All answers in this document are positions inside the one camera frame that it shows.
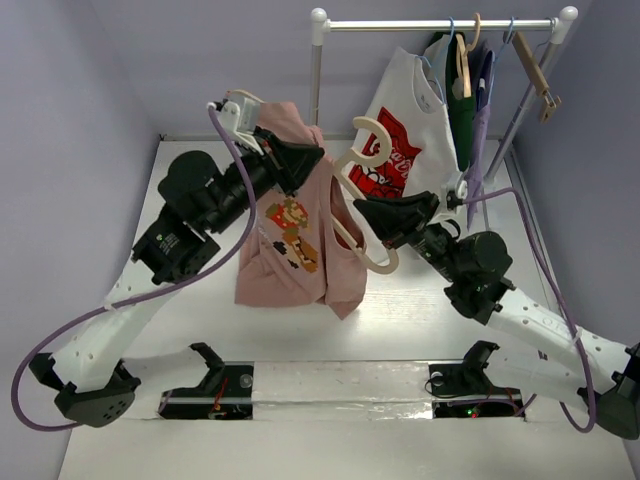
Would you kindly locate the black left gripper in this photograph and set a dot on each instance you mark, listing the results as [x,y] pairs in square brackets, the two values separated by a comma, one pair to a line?
[290,164]

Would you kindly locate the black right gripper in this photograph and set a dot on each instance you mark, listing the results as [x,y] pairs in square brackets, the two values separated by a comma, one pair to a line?
[407,229]

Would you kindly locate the pink t shirt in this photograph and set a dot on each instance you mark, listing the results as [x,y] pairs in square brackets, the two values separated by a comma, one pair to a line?
[294,257]

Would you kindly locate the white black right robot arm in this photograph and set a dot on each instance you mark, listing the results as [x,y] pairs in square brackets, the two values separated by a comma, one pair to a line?
[574,366]

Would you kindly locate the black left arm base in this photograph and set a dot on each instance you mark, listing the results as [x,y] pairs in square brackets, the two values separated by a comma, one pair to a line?
[223,393]

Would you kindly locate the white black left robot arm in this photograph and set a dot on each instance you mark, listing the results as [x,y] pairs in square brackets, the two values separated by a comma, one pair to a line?
[94,385]

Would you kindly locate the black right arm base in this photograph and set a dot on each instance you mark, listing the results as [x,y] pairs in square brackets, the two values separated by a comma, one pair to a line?
[461,390]

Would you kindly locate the white red print t shirt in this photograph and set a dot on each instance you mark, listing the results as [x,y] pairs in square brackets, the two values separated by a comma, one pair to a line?
[423,155]

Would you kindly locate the green shirt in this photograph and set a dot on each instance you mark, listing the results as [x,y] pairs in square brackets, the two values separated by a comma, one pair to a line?
[460,112]

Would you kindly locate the beige hanger with green shirt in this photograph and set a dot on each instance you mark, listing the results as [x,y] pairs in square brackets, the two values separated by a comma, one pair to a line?
[464,89]

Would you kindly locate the lavender shirt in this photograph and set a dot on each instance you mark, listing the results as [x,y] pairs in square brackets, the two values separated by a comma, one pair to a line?
[481,61]

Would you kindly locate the wooden clip hanger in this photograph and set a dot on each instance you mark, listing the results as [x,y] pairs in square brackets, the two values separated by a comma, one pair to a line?
[538,84]

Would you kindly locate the white metal clothes rack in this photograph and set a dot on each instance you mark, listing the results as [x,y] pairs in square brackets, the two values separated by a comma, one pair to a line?
[321,25]

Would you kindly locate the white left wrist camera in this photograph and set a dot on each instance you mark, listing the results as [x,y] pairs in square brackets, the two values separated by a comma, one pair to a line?
[237,115]

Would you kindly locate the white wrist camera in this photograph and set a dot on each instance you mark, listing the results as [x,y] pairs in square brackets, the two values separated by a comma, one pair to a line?
[237,115]
[453,193]

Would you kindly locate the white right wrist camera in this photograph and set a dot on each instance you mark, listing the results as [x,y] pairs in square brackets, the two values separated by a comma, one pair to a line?
[453,193]

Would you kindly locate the blue wire hanger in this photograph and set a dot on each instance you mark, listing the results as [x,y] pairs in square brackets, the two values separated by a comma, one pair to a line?
[497,56]
[434,60]

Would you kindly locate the blue wire hanger right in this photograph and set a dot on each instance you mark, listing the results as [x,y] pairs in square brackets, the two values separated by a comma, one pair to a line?
[497,56]

